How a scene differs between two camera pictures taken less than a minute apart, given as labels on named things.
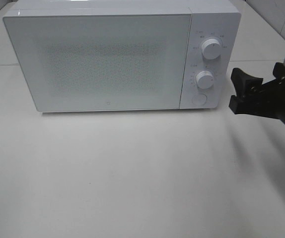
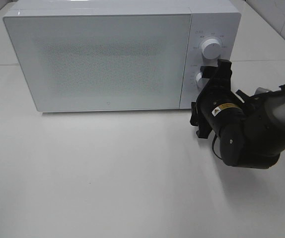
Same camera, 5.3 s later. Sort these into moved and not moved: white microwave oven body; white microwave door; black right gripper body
Moved: black right gripper body
Not moved: white microwave door; white microwave oven body
